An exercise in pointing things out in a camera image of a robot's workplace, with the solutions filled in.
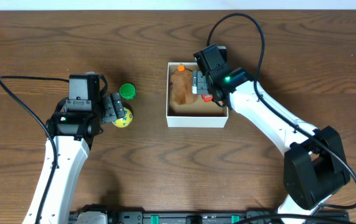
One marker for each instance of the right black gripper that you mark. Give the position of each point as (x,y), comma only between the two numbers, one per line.
(202,83)

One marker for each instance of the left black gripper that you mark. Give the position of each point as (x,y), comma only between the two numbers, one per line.
(109,109)

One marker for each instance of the yellow ball with blue letters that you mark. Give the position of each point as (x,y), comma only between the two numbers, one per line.
(125,121)

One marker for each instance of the red toy fire truck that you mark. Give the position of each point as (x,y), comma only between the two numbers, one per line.
(207,98)

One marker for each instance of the brown plush toy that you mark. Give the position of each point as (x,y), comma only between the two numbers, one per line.
(181,90)

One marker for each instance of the green ridged toy ball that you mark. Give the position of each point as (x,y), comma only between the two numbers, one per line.
(127,91)

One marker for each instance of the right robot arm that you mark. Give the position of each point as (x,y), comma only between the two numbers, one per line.
(315,166)

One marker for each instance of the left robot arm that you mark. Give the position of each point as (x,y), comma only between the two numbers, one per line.
(71,128)

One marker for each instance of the white cardboard box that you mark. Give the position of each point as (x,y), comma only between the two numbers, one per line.
(196,115)

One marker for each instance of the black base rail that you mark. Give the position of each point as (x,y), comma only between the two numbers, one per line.
(102,214)

